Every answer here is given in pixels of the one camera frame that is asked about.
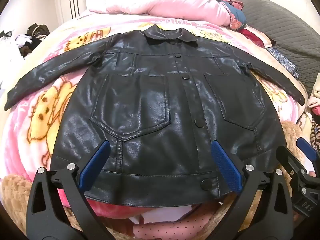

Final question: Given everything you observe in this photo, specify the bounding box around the white cloth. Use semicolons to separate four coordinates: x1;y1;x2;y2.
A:
130;202;200;226

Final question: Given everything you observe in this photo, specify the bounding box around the red patterned cloth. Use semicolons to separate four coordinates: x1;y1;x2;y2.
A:
222;0;244;7

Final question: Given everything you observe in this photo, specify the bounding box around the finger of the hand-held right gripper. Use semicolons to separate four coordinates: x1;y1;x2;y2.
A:
276;146;311;188
296;137;320;178

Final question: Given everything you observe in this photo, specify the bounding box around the beige and pink clothes pile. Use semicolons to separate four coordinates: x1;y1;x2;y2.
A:
307;74;320;115

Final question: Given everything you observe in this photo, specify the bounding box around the brown handbag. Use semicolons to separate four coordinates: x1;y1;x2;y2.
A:
26;24;50;40

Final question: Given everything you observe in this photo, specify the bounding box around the white dresser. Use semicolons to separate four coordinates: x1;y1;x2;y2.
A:
0;39;25;90

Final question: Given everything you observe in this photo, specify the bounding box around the blue patterned cloth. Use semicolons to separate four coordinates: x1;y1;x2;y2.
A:
266;46;300;80

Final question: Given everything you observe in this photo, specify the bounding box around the dark clothes pile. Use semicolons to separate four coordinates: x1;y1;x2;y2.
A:
19;39;43;58

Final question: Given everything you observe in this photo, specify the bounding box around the black leather jacket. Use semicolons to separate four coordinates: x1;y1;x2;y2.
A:
4;24;306;208

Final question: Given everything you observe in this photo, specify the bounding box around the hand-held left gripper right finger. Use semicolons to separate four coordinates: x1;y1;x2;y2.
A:
211;140;294;240

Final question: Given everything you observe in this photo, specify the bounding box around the pink bear printed blanket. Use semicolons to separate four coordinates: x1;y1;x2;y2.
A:
1;15;300;222

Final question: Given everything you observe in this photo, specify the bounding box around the grey quilted bed cover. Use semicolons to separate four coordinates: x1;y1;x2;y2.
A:
225;0;320;95

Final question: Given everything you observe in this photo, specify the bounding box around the red and beige pillow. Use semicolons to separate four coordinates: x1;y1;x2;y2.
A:
239;27;273;48

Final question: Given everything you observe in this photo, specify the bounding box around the blue floral pillow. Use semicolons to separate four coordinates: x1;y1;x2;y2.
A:
220;1;248;30

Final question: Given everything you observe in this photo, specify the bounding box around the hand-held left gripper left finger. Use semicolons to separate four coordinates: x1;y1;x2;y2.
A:
26;140;112;240

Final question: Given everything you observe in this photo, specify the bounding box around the pink quilt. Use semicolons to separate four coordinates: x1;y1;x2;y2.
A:
89;0;237;27

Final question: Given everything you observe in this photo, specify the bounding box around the lilac cloth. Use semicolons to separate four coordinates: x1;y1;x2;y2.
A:
15;34;33;47

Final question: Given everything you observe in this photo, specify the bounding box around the pink dotted cloth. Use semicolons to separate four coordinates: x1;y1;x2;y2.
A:
132;200;240;240

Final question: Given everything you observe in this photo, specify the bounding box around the cartoon printed sheet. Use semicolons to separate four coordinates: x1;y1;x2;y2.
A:
297;112;316;128

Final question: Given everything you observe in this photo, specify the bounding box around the beige fleece blanket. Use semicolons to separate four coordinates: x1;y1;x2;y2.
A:
0;7;313;240

